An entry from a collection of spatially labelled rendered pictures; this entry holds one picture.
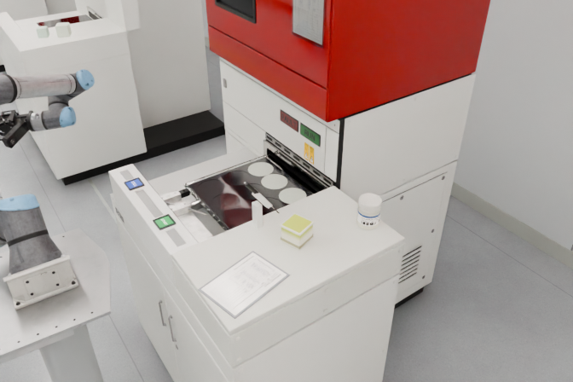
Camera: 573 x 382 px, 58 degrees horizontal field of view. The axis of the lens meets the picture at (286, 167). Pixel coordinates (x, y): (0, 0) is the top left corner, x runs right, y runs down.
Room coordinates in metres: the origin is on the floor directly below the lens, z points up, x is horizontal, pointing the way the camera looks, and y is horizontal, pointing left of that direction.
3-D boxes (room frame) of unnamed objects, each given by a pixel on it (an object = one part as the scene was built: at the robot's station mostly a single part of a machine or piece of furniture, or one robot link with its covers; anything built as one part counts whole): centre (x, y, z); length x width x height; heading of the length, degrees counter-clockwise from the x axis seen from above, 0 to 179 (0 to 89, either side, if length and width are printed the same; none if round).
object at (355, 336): (1.42, 0.17, 0.41); 0.97 x 0.64 x 0.82; 35
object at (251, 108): (1.83, 0.05, 1.02); 0.82 x 0.03 x 0.40; 35
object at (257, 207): (1.28, 0.08, 1.03); 0.06 x 0.04 x 0.13; 125
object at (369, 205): (1.28, -0.26, 1.01); 0.07 x 0.07 x 0.10
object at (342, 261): (1.17, -0.01, 0.89); 0.62 x 0.35 x 0.14; 125
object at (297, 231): (1.20, -0.03, 1.00); 0.07 x 0.07 x 0.07; 53
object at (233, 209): (1.54, 0.13, 0.90); 0.34 x 0.34 x 0.01; 35
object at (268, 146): (1.68, -0.04, 0.89); 0.44 x 0.02 x 0.10; 35
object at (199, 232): (1.38, 0.34, 0.87); 0.36 x 0.08 x 0.03; 35
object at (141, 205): (1.39, 0.46, 0.89); 0.55 x 0.09 x 0.14; 35
